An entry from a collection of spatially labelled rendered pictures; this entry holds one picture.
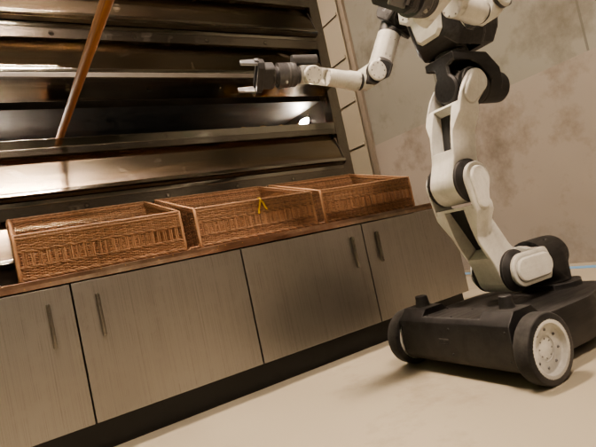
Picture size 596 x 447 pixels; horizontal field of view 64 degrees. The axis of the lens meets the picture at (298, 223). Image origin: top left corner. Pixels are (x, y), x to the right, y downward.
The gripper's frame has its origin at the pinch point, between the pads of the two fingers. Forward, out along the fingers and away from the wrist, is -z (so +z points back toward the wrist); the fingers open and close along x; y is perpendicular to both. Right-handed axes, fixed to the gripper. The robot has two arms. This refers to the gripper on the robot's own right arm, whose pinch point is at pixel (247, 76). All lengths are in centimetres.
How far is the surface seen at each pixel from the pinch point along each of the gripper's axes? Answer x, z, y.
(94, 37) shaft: 23, -47, 16
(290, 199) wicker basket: -51, 19, 13
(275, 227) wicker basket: -56, 10, 23
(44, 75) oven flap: -24, -71, -46
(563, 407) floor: -15, 49, 128
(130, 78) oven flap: -31, -38, -52
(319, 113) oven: -76, 71, -80
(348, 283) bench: -74, 39, 45
